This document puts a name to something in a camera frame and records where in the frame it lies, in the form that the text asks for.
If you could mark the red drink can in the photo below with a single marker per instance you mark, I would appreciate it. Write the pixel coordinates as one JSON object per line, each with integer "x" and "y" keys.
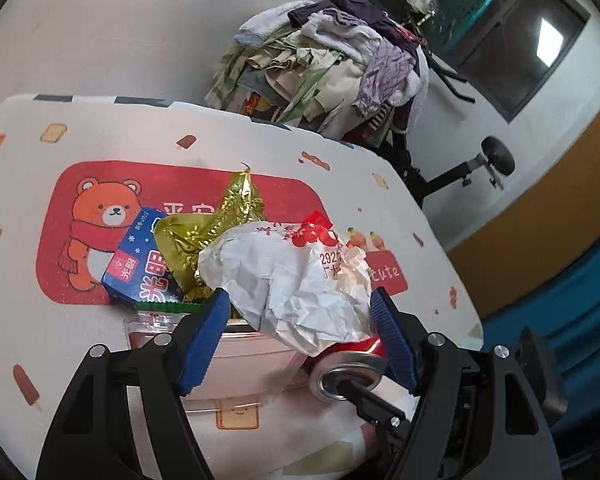
{"x": 330, "y": 370}

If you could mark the gold foil wrapper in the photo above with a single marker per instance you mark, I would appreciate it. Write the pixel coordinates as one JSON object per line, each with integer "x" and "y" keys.
{"x": 230, "y": 210}

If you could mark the pile of clothes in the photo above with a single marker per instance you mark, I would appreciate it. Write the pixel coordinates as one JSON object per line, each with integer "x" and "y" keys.
{"x": 305, "y": 70}

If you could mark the blue cardboard box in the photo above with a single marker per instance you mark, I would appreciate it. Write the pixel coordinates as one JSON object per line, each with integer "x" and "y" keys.
{"x": 140, "y": 270}

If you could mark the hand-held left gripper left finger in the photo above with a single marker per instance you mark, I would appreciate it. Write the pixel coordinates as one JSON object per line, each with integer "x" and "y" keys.
{"x": 202, "y": 345}

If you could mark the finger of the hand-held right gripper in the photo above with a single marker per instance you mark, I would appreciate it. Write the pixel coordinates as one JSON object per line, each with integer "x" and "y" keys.
{"x": 375, "y": 402}

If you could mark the white paper bag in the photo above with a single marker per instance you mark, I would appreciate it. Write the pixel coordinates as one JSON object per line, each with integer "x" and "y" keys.
{"x": 280, "y": 280}

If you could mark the bear printed table mat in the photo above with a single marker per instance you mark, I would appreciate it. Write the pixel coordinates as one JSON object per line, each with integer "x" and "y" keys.
{"x": 230, "y": 135}

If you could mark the green-edged snack packet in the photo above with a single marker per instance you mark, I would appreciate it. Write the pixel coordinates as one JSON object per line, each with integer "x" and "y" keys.
{"x": 170, "y": 305}

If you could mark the black exercise machine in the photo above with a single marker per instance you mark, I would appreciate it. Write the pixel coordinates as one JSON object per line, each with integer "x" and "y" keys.
{"x": 445, "y": 177}

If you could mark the clear plastic container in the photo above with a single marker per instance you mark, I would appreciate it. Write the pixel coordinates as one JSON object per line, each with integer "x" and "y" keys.
{"x": 250, "y": 360}

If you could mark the dark window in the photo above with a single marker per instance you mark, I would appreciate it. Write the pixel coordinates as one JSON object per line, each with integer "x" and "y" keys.
{"x": 480, "y": 20}

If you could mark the blue curtain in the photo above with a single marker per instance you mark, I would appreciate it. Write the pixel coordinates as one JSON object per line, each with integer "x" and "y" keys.
{"x": 580, "y": 300}

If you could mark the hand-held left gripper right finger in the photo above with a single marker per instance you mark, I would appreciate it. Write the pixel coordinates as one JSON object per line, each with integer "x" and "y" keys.
{"x": 397, "y": 345}

